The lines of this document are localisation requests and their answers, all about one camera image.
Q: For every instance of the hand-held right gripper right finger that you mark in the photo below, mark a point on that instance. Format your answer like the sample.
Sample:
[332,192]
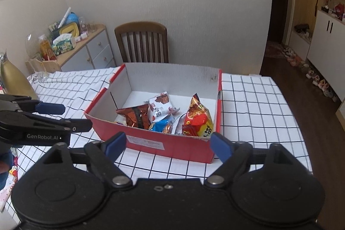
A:
[221,146]

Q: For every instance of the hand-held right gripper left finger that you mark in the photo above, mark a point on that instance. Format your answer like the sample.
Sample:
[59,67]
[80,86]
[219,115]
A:
[116,145]

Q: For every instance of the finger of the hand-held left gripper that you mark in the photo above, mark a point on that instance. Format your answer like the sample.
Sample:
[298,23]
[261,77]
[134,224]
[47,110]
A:
[54,122]
[52,108]

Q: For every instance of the orange-brown snack packet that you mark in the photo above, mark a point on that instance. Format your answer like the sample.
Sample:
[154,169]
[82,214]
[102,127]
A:
[134,116]

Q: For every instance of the red and yellow snack packet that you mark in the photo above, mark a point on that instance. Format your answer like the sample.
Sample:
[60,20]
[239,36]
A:
[198,119]

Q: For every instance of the red cardboard box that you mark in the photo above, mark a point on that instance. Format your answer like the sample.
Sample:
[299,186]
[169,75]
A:
[161,143]

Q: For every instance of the blue snack packet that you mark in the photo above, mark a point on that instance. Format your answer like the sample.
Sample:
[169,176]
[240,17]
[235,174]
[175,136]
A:
[161,125]

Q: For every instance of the white and red snack packet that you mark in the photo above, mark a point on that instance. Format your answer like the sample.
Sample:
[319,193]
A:
[161,106]

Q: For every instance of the person's left forearm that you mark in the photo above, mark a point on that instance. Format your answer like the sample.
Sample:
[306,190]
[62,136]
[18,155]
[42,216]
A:
[5,168]

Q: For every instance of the clear glass cup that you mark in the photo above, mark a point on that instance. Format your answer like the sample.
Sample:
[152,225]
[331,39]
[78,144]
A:
[40,77]

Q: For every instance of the wooden rack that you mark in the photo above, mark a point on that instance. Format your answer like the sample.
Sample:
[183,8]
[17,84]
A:
[52,66]

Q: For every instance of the gold bottle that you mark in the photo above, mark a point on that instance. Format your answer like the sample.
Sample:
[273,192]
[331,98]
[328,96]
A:
[14,79]

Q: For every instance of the black-checked white tablecloth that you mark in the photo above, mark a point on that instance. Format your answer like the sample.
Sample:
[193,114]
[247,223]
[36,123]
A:
[256,111]

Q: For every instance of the pink printed cloth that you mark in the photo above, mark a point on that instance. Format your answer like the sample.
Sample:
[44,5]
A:
[9,187]

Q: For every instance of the orange drink bottle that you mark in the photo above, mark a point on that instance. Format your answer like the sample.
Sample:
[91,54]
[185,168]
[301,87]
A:
[47,48]

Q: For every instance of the green tissue box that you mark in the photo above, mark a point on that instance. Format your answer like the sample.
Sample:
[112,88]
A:
[64,44]

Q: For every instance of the glass dome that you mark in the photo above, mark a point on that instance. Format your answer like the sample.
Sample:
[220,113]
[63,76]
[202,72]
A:
[31,44]

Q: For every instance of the grey drawer cabinet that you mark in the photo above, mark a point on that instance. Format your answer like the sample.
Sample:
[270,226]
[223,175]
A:
[99,49]

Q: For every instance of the small white item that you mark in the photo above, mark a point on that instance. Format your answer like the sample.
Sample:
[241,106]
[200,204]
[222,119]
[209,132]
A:
[81,36]

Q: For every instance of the yellow container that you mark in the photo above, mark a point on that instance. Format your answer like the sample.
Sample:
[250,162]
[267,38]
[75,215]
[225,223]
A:
[70,29]

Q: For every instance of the tall drinking glass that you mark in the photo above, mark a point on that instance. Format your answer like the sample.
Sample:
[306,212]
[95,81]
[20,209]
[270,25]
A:
[83,24]

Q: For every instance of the short drinking glass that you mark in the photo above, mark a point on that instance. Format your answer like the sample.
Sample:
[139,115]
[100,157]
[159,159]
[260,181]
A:
[92,27]

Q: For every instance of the white tube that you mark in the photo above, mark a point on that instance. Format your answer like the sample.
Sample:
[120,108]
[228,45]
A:
[66,17]

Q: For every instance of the blue round container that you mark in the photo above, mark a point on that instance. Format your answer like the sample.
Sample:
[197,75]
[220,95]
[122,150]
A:
[72,17]

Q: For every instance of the wooden chair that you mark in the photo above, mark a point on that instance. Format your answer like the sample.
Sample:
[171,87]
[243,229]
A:
[141,44]

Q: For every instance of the door mat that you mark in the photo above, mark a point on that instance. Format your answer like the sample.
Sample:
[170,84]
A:
[273,50]

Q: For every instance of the row of shoes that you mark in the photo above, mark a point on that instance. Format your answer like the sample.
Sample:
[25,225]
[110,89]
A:
[310,75]

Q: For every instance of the white low bench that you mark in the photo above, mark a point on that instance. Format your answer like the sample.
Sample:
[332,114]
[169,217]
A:
[300,44]

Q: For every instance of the white shoe cabinet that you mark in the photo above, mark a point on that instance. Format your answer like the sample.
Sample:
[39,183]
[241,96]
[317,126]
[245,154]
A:
[326,52]

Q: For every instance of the black bag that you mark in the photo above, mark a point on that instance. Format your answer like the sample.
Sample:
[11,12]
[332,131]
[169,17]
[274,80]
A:
[301,28]

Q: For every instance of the red toy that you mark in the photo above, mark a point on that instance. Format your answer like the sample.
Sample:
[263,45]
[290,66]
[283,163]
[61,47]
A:
[339,10]

